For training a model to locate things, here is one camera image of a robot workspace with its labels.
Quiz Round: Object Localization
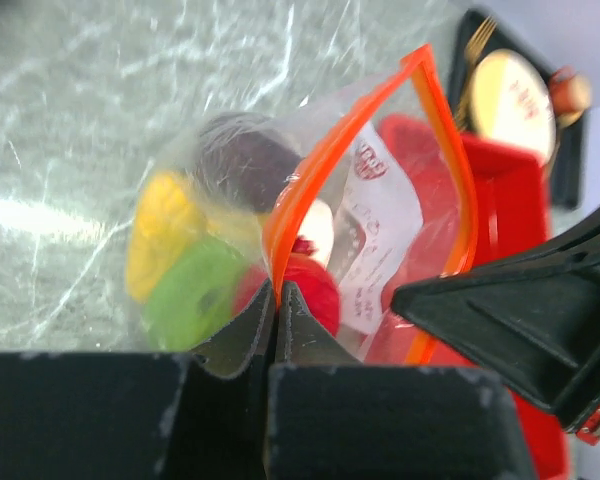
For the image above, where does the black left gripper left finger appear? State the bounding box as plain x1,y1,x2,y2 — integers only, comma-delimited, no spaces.
0,286,277,479

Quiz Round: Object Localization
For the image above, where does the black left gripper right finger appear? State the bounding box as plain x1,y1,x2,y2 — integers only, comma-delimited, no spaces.
266,284,530,479

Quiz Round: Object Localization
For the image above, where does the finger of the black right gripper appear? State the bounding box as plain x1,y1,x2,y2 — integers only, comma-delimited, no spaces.
391,207,600,433

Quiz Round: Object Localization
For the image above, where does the red apple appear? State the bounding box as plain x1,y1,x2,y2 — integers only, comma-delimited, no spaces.
232,236,341,337

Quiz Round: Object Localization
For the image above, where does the green leaf vegetable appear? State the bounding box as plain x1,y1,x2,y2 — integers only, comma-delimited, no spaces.
142,236,249,351

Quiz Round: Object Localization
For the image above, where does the white radish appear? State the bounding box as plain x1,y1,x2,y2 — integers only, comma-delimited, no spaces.
292,199,335,267

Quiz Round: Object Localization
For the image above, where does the clear zip bag orange zipper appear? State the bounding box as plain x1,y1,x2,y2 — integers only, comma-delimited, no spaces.
145,45,477,365

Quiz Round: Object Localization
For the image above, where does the yellow mango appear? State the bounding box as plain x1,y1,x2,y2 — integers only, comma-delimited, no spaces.
124,169,261,304

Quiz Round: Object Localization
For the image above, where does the dark purple fruit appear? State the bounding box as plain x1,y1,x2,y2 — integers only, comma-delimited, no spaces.
188,112,302,214

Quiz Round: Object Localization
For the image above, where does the red plastic tray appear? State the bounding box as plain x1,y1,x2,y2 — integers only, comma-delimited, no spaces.
378,114,571,479

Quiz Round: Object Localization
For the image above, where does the cream orange plate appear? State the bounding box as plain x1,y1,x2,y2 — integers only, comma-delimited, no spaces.
468,49,556,164

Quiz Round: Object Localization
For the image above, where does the orange cup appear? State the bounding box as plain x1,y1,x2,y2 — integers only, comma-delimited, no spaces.
548,67,592,115

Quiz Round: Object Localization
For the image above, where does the gold fork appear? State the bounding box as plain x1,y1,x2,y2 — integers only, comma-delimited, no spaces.
454,16,497,131

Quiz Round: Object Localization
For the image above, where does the black serving tray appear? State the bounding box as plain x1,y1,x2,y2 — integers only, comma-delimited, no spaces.
447,7,587,210

